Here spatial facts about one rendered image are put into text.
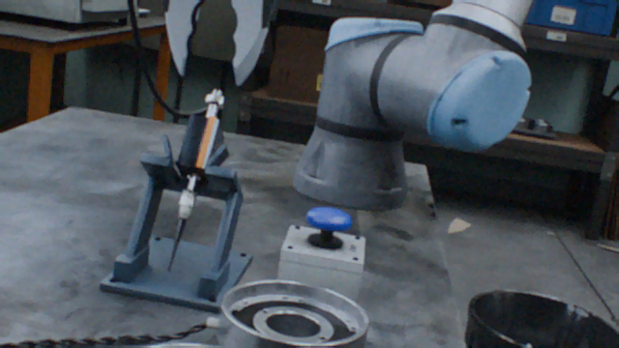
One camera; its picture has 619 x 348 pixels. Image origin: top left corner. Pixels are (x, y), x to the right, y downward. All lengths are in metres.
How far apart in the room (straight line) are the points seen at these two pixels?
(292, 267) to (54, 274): 0.20
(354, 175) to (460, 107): 0.19
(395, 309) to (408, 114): 0.28
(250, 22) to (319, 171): 0.37
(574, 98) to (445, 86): 3.77
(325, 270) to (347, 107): 0.34
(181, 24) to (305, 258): 0.22
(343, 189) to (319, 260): 0.31
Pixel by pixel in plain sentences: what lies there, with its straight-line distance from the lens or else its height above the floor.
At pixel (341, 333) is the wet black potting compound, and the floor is 0.83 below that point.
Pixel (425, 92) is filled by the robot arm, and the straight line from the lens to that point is 0.87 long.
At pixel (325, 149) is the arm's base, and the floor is 0.86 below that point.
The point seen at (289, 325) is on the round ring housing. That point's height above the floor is 0.82.
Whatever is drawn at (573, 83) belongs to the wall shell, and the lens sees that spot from 4.59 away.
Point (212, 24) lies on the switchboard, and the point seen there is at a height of 0.75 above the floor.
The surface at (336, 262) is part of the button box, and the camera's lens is 0.65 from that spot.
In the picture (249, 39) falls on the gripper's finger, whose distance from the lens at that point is 0.66.
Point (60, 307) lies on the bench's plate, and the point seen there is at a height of 0.80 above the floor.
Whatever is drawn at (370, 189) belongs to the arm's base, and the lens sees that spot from 0.96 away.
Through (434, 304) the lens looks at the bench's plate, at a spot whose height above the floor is 0.80.
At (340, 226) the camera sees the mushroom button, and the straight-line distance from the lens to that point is 0.66.
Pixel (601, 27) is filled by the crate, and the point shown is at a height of 1.04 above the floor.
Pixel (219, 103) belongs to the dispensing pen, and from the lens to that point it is 0.69.
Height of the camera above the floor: 1.07
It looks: 14 degrees down
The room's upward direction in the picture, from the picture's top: 9 degrees clockwise
